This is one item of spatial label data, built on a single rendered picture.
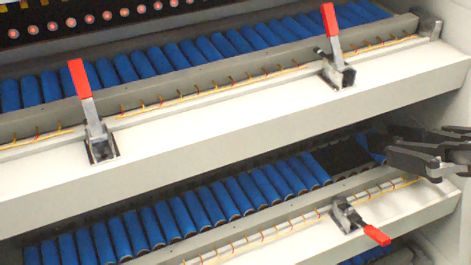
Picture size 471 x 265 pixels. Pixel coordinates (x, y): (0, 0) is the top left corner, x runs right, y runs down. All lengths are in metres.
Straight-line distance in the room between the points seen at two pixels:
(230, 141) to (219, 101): 0.05
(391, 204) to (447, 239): 0.15
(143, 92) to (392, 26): 0.32
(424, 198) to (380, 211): 0.07
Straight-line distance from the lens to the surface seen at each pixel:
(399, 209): 0.63
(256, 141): 0.46
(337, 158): 0.68
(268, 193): 0.60
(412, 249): 0.80
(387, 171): 0.65
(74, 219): 0.61
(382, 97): 0.53
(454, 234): 0.74
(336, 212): 0.59
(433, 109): 0.68
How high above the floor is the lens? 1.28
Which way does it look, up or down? 24 degrees down
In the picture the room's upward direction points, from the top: 9 degrees counter-clockwise
